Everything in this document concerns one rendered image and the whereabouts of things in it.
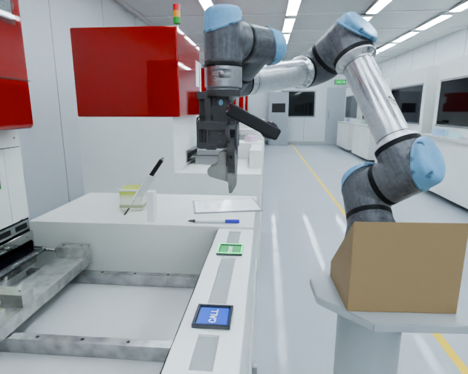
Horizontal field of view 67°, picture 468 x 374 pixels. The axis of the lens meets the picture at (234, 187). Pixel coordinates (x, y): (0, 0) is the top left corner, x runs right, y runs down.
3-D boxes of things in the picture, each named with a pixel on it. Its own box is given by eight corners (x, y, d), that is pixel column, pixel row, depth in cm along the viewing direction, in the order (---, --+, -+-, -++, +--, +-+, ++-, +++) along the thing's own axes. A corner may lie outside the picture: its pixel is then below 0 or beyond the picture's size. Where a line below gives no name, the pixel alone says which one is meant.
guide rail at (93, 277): (27, 281, 94) (25, 270, 93) (32, 277, 96) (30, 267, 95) (212, 289, 89) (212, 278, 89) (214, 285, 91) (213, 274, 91)
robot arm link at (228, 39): (254, 7, 68) (219, -2, 62) (253, 67, 70) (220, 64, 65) (227, 15, 73) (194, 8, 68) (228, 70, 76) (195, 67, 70)
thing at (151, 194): (133, 222, 97) (130, 174, 94) (138, 217, 100) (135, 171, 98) (155, 222, 96) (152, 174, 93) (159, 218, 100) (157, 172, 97)
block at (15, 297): (-14, 306, 71) (-16, 292, 70) (-2, 297, 74) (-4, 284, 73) (23, 308, 70) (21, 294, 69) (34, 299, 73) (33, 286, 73)
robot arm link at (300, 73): (302, 67, 120) (193, 80, 87) (325, 43, 111) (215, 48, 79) (320, 94, 118) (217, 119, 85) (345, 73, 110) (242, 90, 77)
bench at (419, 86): (400, 182, 636) (412, 65, 593) (371, 166, 811) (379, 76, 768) (463, 182, 626) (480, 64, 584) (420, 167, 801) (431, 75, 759)
